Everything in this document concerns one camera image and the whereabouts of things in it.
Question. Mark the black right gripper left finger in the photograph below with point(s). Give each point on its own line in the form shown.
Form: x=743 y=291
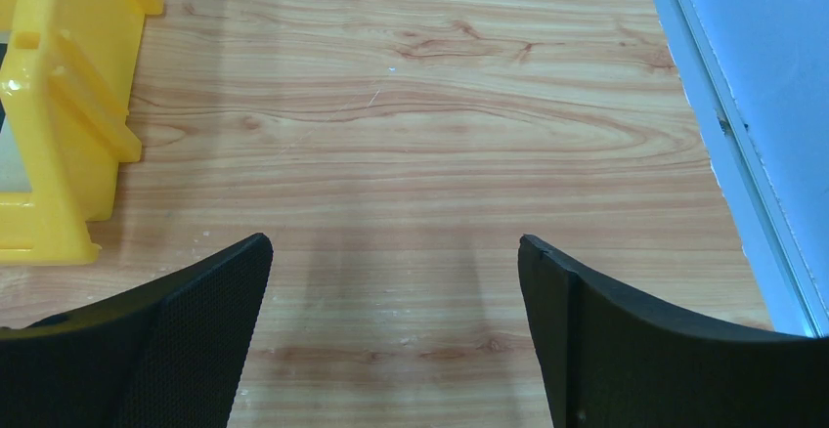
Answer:
x=168 y=353

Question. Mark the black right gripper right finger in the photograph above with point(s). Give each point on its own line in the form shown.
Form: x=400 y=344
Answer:
x=612 y=355

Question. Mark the yellow plastic bin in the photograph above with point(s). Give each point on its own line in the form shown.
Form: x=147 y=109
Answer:
x=66 y=78

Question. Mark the aluminium frame rail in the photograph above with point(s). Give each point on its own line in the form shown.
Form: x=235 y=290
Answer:
x=755 y=73

